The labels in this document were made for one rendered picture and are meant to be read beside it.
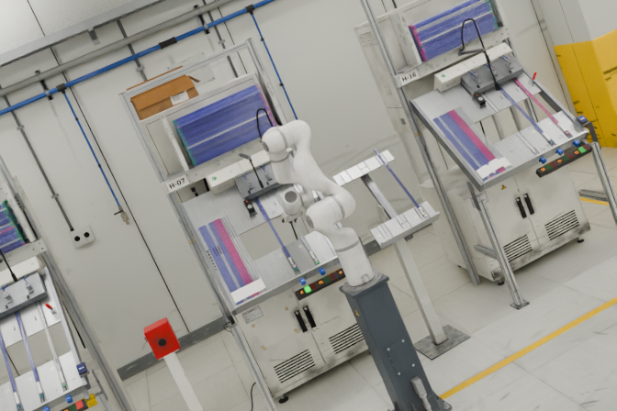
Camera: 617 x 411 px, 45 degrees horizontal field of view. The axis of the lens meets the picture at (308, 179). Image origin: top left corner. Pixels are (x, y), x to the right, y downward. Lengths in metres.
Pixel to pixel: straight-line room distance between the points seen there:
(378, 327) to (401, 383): 0.29
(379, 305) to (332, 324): 0.89
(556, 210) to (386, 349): 1.68
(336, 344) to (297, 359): 0.23
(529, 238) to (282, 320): 1.54
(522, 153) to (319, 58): 2.10
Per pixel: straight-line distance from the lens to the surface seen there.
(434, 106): 4.33
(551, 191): 4.59
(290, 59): 5.64
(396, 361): 3.41
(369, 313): 3.31
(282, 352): 4.15
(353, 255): 3.25
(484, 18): 4.52
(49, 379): 3.85
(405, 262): 3.95
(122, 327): 5.72
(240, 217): 3.94
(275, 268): 3.77
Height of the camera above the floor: 1.83
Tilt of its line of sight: 11 degrees down
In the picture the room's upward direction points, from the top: 23 degrees counter-clockwise
